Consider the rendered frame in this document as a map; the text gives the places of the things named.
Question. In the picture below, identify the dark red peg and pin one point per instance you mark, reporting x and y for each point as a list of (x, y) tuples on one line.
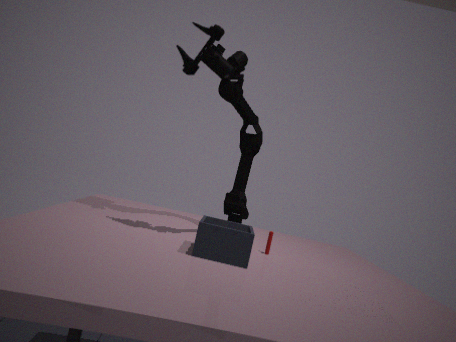
[(268, 242)]

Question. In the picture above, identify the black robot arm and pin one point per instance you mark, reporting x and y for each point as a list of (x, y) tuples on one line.
[(232, 92)]

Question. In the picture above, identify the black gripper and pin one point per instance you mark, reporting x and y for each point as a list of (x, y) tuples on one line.
[(209, 55)]

